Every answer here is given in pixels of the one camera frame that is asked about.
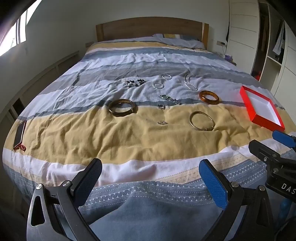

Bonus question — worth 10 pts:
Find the window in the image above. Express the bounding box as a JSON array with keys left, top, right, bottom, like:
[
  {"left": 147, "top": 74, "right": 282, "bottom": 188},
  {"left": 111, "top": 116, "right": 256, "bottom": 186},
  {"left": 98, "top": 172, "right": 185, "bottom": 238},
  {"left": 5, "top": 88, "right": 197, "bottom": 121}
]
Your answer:
[{"left": 1, "top": 0, "right": 41, "bottom": 55}]

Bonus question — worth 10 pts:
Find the striped duvet cover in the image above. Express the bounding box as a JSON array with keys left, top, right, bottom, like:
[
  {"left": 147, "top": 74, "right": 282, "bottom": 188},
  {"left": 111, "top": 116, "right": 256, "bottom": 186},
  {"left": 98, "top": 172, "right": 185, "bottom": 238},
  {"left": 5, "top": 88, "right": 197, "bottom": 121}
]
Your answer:
[{"left": 3, "top": 38, "right": 295, "bottom": 240}]

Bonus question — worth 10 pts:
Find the dark olive bangle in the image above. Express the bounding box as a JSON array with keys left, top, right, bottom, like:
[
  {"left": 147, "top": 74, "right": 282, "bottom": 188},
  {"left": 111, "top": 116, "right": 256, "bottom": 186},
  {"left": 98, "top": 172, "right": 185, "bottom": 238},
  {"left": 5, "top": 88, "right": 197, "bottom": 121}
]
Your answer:
[{"left": 108, "top": 99, "right": 136, "bottom": 117}]

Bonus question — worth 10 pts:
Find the dark beaded bracelet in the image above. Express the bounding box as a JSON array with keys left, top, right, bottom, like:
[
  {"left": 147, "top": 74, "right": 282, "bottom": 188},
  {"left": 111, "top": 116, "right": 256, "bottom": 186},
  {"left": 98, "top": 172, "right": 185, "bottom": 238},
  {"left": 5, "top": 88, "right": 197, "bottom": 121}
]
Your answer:
[{"left": 124, "top": 78, "right": 147, "bottom": 88}]

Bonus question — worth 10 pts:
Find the thin gold wire bangle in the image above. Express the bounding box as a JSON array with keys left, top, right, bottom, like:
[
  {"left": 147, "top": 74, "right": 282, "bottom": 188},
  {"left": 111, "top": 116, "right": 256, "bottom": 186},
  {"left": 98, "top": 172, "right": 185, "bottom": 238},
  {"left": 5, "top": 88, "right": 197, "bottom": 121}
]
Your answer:
[{"left": 189, "top": 111, "right": 215, "bottom": 131}]

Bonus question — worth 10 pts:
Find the silver chain necklace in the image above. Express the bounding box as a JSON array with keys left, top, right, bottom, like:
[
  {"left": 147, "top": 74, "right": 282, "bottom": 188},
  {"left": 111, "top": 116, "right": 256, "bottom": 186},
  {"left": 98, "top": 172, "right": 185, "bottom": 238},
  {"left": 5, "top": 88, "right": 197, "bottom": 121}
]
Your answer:
[{"left": 184, "top": 73, "right": 199, "bottom": 91}]

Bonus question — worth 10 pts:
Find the green stone pendant charm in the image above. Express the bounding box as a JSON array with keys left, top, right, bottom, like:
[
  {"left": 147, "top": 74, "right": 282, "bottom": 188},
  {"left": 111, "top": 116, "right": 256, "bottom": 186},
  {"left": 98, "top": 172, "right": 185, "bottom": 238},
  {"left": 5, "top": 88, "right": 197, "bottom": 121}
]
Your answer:
[{"left": 159, "top": 94, "right": 181, "bottom": 105}]

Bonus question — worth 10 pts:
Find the purple tissue box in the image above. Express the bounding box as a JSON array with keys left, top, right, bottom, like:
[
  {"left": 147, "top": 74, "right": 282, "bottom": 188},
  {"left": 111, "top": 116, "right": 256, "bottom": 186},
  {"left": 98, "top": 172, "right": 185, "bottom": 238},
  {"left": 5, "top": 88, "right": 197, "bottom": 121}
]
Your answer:
[{"left": 224, "top": 54, "right": 233, "bottom": 62}]

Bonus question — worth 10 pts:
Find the grey pillow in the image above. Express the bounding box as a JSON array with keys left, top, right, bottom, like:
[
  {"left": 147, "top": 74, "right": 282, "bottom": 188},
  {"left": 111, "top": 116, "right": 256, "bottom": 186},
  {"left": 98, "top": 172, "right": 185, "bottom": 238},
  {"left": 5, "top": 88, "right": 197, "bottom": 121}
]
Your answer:
[{"left": 153, "top": 34, "right": 206, "bottom": 50}]

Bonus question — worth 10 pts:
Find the red jewelry box tray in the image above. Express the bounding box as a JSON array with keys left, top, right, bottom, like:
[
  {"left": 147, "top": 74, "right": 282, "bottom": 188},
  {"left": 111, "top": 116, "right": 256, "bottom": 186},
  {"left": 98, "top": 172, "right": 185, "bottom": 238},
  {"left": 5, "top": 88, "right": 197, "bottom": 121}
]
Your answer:
[{"left": 240, "top": 86, "right": 285, "bottom": 132}]

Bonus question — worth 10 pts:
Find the white wardrobe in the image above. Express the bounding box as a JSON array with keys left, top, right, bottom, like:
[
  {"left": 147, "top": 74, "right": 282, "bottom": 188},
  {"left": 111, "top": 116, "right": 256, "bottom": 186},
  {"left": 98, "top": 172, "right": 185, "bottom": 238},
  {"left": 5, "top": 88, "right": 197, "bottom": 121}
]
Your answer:
[{"left": 226, "top": 1, "right": 295, "bottom": 120}]

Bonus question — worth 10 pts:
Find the amber orange bangle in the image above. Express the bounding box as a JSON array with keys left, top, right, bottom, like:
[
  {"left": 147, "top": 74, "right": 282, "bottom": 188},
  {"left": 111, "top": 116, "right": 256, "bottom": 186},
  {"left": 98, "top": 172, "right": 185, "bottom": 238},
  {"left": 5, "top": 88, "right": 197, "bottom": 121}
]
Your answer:
[{"left": 199, "top": 90, "right": 220, "bottom": 105}]

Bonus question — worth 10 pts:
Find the wooden headboard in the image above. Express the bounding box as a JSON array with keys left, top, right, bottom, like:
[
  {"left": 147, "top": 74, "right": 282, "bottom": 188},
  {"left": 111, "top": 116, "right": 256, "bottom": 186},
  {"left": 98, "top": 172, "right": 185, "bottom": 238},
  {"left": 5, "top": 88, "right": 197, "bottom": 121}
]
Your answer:
[{"left": 95, "top": 16, "right": 209, "bottom": 48}]

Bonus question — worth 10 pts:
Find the hanging striped shirt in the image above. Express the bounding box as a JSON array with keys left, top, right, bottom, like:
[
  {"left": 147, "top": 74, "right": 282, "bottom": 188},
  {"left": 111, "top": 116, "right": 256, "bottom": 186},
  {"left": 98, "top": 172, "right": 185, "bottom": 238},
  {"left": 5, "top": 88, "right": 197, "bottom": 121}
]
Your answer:
[{"left": 273, "top": 22, "right": 285, "bottom": 56}]

